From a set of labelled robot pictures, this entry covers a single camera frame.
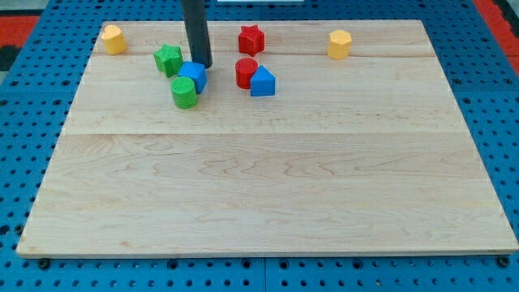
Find light wooden board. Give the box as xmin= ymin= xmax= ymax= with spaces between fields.
xmin=17 ymin=20 xmax=518 ymax=259

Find red star block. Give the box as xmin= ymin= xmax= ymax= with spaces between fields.
xmin=238 ymin=24 xmax=265 ymax=57

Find yellow heart block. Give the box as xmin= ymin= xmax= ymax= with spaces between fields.
xmin=101 ymin=24 xmax=127 ymax=55

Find yellow hexagon block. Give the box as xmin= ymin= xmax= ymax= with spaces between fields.
xmin=328 ymin=30 xmax=352 ymax=60

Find green star block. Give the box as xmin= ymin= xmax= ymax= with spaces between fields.
xmin=153 ymin=44 xmax=184 ymax=77

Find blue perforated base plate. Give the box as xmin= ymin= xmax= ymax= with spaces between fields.
xmin=1 ymin=1 xmax=518 ymax=291

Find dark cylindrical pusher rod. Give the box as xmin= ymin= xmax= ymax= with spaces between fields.
xmin=180 ymin=0 xmax=212 ymax=68

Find blue triangular prism block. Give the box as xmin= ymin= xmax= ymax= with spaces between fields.
xmin=250 ymin=66 xmax=276 ymax=97

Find blue cube block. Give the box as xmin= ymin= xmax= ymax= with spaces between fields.
xmin=178 ymin=61 xmax=208 ymax=94

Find green cylinder block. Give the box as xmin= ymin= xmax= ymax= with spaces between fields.
xmin=170 ymin=76 xmax=198 ymax=110

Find red cylinder block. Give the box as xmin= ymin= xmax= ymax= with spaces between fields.
xmin=235 ymin=58 xmax=259 ymax=89

